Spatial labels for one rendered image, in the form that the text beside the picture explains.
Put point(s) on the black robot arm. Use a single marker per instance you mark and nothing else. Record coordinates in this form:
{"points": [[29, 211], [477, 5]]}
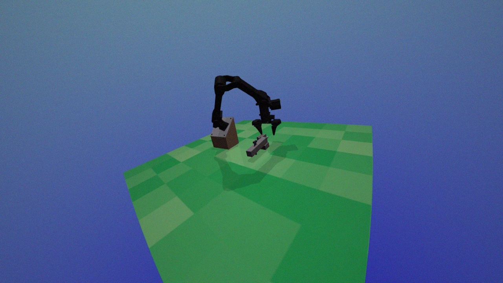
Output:
{"points": [[220, 87]]}

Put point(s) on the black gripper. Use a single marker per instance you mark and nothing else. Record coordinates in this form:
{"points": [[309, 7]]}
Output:
{"points": [[265, 118]]}

